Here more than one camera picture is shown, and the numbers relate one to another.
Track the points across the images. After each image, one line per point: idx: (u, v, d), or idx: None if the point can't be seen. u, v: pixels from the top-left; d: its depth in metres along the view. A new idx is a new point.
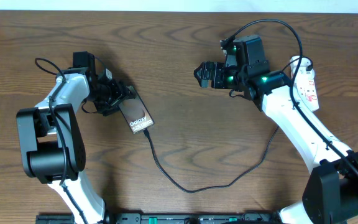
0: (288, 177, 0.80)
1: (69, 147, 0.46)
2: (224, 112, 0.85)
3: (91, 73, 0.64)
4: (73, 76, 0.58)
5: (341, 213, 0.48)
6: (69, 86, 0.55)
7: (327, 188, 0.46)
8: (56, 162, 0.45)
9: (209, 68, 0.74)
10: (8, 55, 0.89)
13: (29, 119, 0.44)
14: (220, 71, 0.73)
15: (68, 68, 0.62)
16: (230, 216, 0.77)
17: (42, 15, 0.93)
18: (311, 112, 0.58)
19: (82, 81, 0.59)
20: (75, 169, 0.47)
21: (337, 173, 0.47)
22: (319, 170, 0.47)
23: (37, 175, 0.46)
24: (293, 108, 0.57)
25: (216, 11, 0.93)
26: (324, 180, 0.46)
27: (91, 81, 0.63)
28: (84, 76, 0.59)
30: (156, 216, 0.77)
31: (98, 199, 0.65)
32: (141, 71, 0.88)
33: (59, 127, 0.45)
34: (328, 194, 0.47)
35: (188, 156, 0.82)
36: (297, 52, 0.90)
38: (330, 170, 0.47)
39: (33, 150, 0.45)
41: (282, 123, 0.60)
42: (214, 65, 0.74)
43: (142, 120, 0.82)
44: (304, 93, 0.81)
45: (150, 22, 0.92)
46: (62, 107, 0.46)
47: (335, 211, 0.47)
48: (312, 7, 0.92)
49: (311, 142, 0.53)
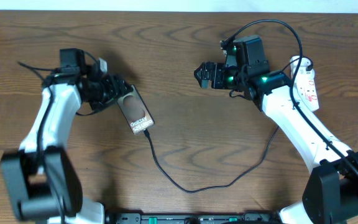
0: (288, 178, 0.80)
1: (62, 193, 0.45)
2: (224, 112, 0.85)
3: (82, 78, 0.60)
4: (62, 93, 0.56)
5: (340, 213, 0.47)
6: (57, 109, 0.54)
7: (327, 188, 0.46)
8: (50, 206, 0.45)
9: (210, 68, 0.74)
10: (9, 55, 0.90)
13: (16, 165, 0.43)
14: (220, 71, 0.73)
15: (58, 74, 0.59)
16: (230, 216, 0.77)
17: (43, 15, 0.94)
18: (311, 112, 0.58)
19: (73, 96, 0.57)
20: (71, 211, 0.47)
21: (337, 173, 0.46)
22: (319, 170, 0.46)
23: (32, 218, 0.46)
24: (293, 108, 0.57)
25: (216, 12, 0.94)
26: (324, 180, 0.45)
27: (81, 88, 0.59)
28: (73, 86, 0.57)
30: (156, 216, 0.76)
31: (97, 206, 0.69)
32: (141, 71, 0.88)
33: (50, 174, 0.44)
34: (328, 195, 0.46)
35: (188, 155, 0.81)
36: (297, 52, 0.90)
38: (330, 170, 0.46)
39: (23, 197, 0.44)
41: (281, 123, 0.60)
42: (214, 65, 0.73)
43: (143, 120, 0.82)
44: (304, 93, 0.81)
45: (150, 22, 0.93)
46: (52, 152, 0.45)
47: (335, 210, 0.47)
48: (312, 7, 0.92)
49: (311, 142, 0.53)
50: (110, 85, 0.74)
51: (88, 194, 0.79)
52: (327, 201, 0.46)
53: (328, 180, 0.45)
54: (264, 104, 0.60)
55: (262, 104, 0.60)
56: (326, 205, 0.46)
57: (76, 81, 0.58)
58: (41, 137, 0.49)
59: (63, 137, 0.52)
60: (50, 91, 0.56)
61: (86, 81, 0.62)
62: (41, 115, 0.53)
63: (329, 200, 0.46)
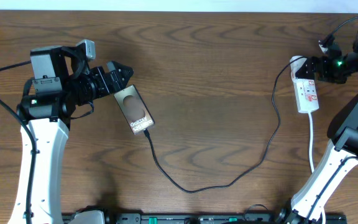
0: (288, 178, 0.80)
1: None
2: (224, 111, 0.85)
3: (65, 98, 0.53)
4: (44, 137, 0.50)
5: (356, 141, 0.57)
6: (43, 162, 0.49)
7: None
8: None
9: (315, 61, 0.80)
10: (8, 55, 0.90)
13: None
14: (325, 63, 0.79)
15: (35, 98, 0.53)
16: (230, 216, 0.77)
17: (42, 15, 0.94)
18: (311, 191, 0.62)
19: (60, 133, 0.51)
20: None
21: (354, 135, 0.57)
22: (356, 142, 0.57)
23: None
24: (316, 196, 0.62)
25: (217, 11, 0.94)
26: None
27: (66, 110, 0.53)
28: (58, 120, 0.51)
30: (156, 216, 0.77)
31: (97, 214, 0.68)
32: (141, 71, 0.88)
33: None
34: (355, 114, 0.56)
35: (188, 155, 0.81)
36: (296, 53, 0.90)
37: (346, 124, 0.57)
38: (357, 138, 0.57)
39: None
41: None
42: (318, 58, 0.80)
43: (142, 120, 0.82)
44: (304, 93, 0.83)
45: (150, 22, 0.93)
46: None
47: (353, 133, 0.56)
48: (313, 7, 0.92)
49: (344, 170, 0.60)
50: (97, 79, 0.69)
51: (88, 194, 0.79)
52: (348, 119, 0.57)
53: None
54: None
55: None
56: (347, 122, 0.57)
57: (57, 107, 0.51)
58: (30, 211, 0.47)
59: (55, 191, 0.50)
60: (32, 135, 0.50)
61: (69, 95, 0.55)
62: (27, 168, 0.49)
63: (351, 119, 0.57)
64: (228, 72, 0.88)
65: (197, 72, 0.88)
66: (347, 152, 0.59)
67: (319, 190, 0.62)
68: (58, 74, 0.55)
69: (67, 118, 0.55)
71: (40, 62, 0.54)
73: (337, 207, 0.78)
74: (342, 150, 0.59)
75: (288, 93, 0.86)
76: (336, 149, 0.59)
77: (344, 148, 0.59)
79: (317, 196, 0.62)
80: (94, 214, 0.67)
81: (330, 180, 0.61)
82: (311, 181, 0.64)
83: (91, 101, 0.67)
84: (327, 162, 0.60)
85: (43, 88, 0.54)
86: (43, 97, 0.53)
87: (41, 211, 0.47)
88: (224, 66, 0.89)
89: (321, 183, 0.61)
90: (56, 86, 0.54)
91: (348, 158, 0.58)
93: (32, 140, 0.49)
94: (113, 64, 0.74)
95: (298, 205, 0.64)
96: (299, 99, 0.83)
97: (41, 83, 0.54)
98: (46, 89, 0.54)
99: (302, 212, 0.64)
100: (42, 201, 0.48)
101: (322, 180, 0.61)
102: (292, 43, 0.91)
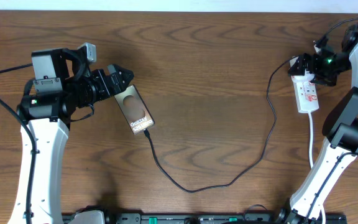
0: (288, 178, 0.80)
1: None
2: (224, 112, 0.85)
3: (65, 98, 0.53)
4: (44, 137, 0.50)
5: (351, 138, 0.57)
6: (43, 161, 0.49)
7: (352, 102, 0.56)
8: None
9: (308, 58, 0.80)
10: (8, 55, 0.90)
13: None
14: (317, 60, 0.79)
15: (36, 97, 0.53)
16: (230, 216, 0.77)
17: (42, 15, 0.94)
18: (311, 190, 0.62)
19: (60, 133, 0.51)
20: None
21: (349, 132, 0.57)
22: (352, 139, 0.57)
23: None
24: (315, 195, 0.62)
25: (217, 11, 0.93)
26: (355, 96, 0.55)
27: (66, 110, 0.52)
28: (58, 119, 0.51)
30: (156, 216, 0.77)
31: (96, 213, 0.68)
32: (141, 71, 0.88)
33: None
34: (348, 110, 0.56)
35: (188, 155, 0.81)
36: (296, 53, 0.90)
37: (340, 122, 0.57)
38: (353, 134, 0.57)
39: None
41: (354, 67, 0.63)
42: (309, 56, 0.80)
43: (142, 120, 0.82)
44: (304, 93, 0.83)
45: (150, 22, 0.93)
46: None
47: (347, 129, 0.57)
48: (312, 7, 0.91)
49: (341, 167, 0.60)
50: (96, 81, 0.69)
51: (89, 194, 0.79)
52: (343, 116, 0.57)
53: (357, 98, 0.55)
54: (355, 50, 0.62)
55: (351, 51, 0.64)
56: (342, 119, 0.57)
57: (57, 107, 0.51)
58: (30, 211, 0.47)
59: (55, 191, 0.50)
60: (32, 135, 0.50)
61: (69, 95, 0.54)
62: (27, 168, 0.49)
63: (344, 116, 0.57)
64: (228, 72, 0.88)
65: (197, 72, 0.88)
66: (342, 149, 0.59)
67: (317, 188, 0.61)
68: (59, 74, 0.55)
69: (67, 118, 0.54)
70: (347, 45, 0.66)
71: (41, 62, 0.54)
73: (337, 207, 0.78)
74: (337, 147, 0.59)
75: (288, 93, 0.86)
76: (332, 146, 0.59)
77: (339, 145, 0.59)
79: (317, 195, 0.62)
80: (93, 215, 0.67)
81: (327, 177, 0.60)
82: (309, 180, 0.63)
83: (91, 103, 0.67)
84: (324, 159, 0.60)
85: (43, 89, 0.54)
86: (43, 96, 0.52)
87: (41, 211, 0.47)
88: (224, 66, 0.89)
89: (319, 182, 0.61)
90: (57, 86, 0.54)
91: (344, 155, 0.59)
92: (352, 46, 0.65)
93: (32, 141, 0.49)
94: (114, 66, 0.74)
95: (297, 204, 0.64)
96: (299, 99, 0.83)
97: (42, 83, 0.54)
98: (46, 89, 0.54)
99: (302, 212, 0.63)
100: (42, 201, 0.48)
101: (320, 177, 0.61)
102: (292, 43, 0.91)
